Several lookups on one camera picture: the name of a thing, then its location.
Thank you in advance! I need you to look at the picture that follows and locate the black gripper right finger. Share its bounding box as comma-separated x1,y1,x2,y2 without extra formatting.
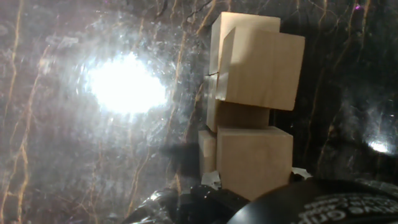
291,167,313,182

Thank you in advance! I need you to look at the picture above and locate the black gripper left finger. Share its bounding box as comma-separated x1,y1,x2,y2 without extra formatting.
177,170,249,224

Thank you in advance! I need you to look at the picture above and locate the light wooden cube block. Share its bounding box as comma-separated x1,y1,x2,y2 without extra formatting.
208,11,281,77
216,126,295,202
205,73,271,134
198,129,218,175
215,26,306,112

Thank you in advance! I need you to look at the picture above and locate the dark marble pattern mat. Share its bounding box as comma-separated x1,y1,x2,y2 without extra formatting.
0,0,398,224

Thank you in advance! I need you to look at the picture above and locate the shiny wrapped fingertip cable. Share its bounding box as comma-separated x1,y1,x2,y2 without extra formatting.
121,188,180,224
354,177,398,195

